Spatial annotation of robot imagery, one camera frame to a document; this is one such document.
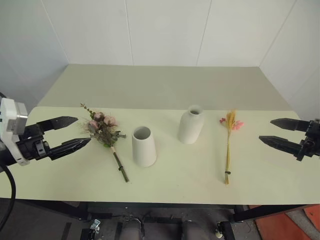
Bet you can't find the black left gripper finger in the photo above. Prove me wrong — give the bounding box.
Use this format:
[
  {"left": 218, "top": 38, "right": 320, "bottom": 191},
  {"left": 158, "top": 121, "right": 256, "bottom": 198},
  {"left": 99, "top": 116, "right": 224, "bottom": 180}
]
[
  {"left": 36, "top": 115, "right": 79, "bottom": 133},
  {"left": 49, "top": 137, "right": 92, "bottom": 162}
]

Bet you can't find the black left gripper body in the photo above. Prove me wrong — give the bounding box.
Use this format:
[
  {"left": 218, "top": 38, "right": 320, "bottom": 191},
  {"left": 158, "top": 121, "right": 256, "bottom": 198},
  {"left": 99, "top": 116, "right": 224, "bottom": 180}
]
[{"left": 17, "top": 121, "right": 53, "bottom": 161}]

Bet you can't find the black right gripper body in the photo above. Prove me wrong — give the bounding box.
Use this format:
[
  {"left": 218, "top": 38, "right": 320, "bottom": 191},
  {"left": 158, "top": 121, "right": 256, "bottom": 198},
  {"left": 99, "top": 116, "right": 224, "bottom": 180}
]
[{"left": 295, "top": 119, "right": 320, "bottom": 162}]

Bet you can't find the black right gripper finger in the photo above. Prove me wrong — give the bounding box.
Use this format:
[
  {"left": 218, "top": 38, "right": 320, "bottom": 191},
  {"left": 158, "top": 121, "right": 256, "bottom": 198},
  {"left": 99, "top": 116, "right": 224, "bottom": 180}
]
[
  {"left": 270, "top": 118, "right": 311, "bottom": 132},
  {"left": 258, "top": 135, "right": 304, "bottom": 157}
]

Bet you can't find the white conical vase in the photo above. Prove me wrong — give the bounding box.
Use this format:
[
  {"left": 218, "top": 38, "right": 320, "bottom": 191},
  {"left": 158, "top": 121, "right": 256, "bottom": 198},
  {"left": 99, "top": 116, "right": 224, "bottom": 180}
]
[{"left": 131, "top": 125, "right": 158, "bottom": 168}]

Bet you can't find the white bottle-shaped vase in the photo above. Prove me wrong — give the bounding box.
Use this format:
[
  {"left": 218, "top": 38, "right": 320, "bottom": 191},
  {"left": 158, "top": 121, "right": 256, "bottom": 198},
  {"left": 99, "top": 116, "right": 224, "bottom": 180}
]
[{"left": 177, "top": 104, "right": 206, "bottom": 145}]

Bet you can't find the pink flower bouquet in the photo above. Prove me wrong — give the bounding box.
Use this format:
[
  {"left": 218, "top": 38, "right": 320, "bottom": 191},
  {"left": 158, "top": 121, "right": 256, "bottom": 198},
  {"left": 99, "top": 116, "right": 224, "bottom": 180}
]
[{"left": 79, "top": 102, "right": 131, "bottom": 184}]

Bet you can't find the yellow dried wheat bundle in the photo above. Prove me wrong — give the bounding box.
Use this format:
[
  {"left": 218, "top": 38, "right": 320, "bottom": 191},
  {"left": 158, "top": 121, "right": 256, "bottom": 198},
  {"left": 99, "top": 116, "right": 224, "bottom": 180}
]
[{"left": 219, "top": 108, "right": 245, "bottom": 186}]

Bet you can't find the red floor mat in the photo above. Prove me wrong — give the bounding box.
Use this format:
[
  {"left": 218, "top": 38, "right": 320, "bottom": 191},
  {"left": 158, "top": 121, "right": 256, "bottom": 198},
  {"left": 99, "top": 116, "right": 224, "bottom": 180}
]
[{"left": 254, "top": 204, "right": 320, "bottom": 240}]

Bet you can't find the silver caster clamp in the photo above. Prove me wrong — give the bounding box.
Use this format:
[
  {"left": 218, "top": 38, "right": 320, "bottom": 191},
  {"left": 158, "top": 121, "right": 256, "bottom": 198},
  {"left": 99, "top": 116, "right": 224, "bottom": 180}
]
[
  {"left": 89, "top": 218, "right": 101, "bottom": 232},
  {"left": 215, "top": 221, "right": 224, "bottom": 239}
]

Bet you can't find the dark rounded cylinder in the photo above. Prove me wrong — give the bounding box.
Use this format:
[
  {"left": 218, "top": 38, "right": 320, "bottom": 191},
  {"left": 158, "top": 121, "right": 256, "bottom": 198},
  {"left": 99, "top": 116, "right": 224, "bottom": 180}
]
[
  {"left": 119, "top": 219, "right": 144, "bottom": 240},
  {"left": 180, "top": 220, "right": 201, "bottom": 240}
]

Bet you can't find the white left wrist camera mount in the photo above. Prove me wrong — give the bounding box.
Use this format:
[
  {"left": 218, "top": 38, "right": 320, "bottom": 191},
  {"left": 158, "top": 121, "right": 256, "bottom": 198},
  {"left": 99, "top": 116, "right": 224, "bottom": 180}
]
[{"left": 0, "top": 97, "right": 31, "bottom": 167}]

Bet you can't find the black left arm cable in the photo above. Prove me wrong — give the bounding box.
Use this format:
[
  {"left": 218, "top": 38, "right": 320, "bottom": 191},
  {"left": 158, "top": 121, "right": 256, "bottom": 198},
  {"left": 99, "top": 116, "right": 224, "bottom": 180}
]
[{"left": 0, "top": 162, "right": 18, "bottom": 226}]

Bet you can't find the black metal table frame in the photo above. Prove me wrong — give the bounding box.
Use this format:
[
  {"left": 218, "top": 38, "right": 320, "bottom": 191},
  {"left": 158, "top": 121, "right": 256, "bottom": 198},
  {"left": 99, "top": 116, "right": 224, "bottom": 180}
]
[{"left": 0, "top": 191, "right": 312, "bottom": 224}]

